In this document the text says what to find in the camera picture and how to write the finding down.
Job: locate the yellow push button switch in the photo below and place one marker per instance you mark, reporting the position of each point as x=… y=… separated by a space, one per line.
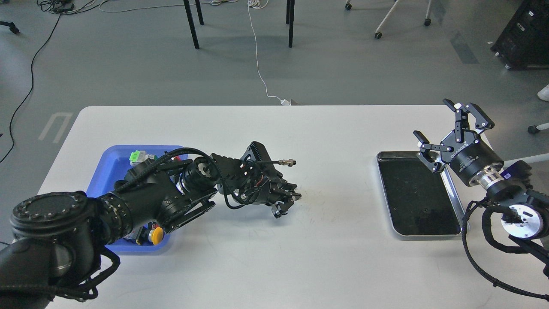
x=155 y=235

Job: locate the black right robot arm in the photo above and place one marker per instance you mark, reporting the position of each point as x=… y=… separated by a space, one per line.
x=515 y=215

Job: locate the blue plastic tray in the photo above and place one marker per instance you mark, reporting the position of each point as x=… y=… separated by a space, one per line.
x=113 y=166

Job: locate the green terminal connector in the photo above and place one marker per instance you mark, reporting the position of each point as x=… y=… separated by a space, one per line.
x=136 y=158

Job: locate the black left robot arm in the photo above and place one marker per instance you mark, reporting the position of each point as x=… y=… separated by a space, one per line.
x=61 y=238

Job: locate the black equipment case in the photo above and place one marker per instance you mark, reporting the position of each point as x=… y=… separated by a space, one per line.
x=524 y=42

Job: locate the silver metal tray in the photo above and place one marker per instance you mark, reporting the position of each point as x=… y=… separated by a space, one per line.
x=408 y=188

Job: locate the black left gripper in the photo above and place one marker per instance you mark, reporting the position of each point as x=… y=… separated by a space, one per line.
x=281 y=196

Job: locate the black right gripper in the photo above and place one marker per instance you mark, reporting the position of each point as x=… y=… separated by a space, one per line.
x=465 y=158

